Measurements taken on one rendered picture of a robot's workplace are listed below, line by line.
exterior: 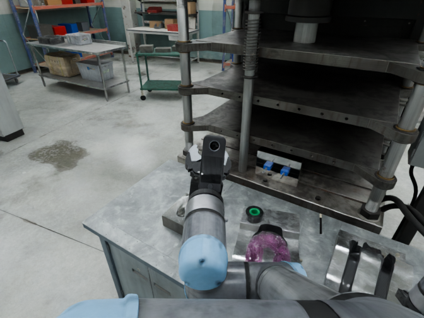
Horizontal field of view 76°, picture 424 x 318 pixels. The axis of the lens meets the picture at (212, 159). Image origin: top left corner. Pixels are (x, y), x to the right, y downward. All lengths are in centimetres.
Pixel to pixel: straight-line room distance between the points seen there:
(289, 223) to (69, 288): 166
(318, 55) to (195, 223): 114
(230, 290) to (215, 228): 12
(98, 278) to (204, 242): 192
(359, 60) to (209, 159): 102
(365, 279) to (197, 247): 88
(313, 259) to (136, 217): 87
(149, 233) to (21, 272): 142
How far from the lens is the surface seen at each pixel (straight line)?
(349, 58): 142
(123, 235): 140
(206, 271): 42
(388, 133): 141
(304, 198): 164
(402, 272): 126
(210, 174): 53
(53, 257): 258
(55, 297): 234
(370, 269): 122
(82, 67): 607
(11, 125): 463
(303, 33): 169
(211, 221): 46
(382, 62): 142
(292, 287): 35
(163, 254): 129
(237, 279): 52
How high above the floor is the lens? 180
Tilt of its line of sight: 33 degrees down
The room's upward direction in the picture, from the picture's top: straight up
